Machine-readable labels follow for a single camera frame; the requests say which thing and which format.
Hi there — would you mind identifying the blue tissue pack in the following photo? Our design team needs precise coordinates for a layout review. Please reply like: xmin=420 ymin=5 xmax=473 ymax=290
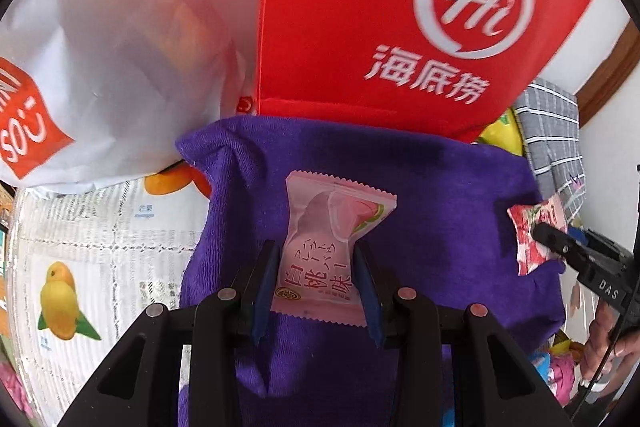
xmin=528 ymin=351 xmax=551 ymax=383

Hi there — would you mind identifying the yellow green snack bag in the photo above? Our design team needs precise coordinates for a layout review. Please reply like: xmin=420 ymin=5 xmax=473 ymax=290
xmin=476 ymin=108 xmax=524 ymax=156

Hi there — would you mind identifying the pink peach candy packet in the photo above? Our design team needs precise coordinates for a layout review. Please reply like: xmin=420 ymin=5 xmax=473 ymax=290
xmin=271 ymin=171 xmax=397 ymax=327

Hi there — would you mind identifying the pink strawberry candy packet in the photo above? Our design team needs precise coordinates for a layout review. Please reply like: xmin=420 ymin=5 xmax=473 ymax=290
xmin=506 ymin=193 xmax=570 ymax=278

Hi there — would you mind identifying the person's right hand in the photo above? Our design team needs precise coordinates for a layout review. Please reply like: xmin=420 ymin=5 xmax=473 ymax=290
xmin=579 ymin=300 xmax=640 ymax=395

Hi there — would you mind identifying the pink snack bag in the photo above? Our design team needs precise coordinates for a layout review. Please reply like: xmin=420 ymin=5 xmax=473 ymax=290
xmin=547 ymin=352 xmax=576 ymax=407

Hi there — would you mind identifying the white Miniso plastic bag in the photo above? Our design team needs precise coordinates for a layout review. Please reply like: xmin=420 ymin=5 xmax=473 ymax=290
xmin=1 ymin=0 xmax=245 ymax=194

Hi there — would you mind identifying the fruit print tablecloth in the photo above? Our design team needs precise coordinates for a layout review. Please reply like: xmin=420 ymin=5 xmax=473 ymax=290
xmin=4 ymin=162 xmax=210 ymax=426

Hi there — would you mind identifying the brown wooden door frame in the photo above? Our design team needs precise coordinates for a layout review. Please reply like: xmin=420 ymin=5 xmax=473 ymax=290
xmin=576 ymin=20 xmax=640 ymax=128

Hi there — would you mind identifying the red Haidilao paper bag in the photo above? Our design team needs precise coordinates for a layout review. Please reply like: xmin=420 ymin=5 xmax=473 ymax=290
xmin=256 ymin=0 xmax=591 ymax=142

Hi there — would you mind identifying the grey checked folded cloth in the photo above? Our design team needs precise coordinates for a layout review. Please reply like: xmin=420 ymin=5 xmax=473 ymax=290
xmin=512 ymin=78 xmax=586 ymax=222

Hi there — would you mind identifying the purple towel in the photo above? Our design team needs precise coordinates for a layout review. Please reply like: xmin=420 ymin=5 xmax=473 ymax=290
xmin=177 ymin=116 xmax=565 ymax=426

